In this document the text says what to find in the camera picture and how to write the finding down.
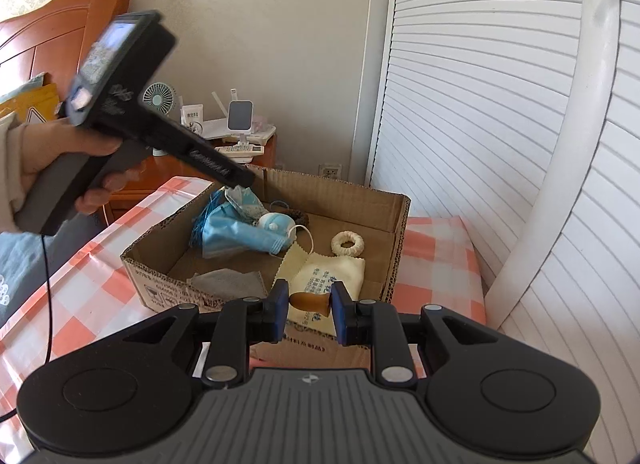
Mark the small green desk fan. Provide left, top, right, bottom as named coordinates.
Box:
left=142, top=82, right=174, bottom=111

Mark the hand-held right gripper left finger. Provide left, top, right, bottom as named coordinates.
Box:
left=120, top=278, right=291, bottom=388

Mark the white louvered wardrobe door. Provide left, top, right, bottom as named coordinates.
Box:
left=364, top=0, right=640, bottom=464

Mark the yellow snack bag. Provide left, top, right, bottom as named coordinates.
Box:
left=0, top=82, right=61, bottom=126

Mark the cream printed cloth pouch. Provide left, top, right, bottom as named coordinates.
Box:
left=287, top=253, right=367, bottom=338

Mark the blue face mask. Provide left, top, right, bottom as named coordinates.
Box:
left=200, top=201, right=297, bottom=260

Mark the white router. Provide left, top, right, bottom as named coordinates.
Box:
left=202, top=89, right=277, bottom=141

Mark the patterned blue cloth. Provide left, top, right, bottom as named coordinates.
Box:
left=224, top=186, right=264, bottom=225

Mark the blue pillow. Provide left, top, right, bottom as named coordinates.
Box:
left=0, top=72, right=49, bottom=106

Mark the brown soft pad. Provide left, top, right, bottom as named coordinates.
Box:
left=288, top=291, right=332, bottom=319

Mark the wooden nightstand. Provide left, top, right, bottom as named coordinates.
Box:
left=106, top=133, right=279, bottom=226

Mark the light blue round puff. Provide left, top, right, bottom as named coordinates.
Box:
left=255, top=211, right=315, bottom=256

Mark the yellow cleaning cloth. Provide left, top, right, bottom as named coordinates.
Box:
left=272, top=244, right=314, bottom=296

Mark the cream fluffy scrunchie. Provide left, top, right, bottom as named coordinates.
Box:
left=330, top=231, right=367, bottom=258

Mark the person's left forearm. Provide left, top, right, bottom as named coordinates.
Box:
left=0, top=112, right=27, bottom=236

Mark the white tube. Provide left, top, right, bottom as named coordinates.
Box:
left=180, top=104, right=205, bottom=133

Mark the white curved pole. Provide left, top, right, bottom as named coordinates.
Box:
left=487, top=0, right=624, bottom=331

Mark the person's left hand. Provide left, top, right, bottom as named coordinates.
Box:
left=19, top=117, right=147, bottom=216

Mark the wooden headboard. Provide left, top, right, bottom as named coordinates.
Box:
left=0, top=0, right=131, bottom=111

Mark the orange checkered tablecloth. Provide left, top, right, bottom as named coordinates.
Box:
left=0, top=175, right=489, bottom=464

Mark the grey cloth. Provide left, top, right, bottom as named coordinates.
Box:
left=187, top=267, right=269, bottom=301

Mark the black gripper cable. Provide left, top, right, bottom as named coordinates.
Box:
left=0, top=231, right=54, bottom=423

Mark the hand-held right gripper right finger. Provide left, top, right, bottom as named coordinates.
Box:
left=330, top=281, right=507, bottom=389

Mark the white remote control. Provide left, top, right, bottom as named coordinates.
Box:
left=214, top=143, right=265, bottom=158

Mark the blue tassel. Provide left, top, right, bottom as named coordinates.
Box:
left=188, top=189, right=227, bottom=248

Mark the cardboard box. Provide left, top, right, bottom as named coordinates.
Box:
left=120, top=164, right=412, bottom=376

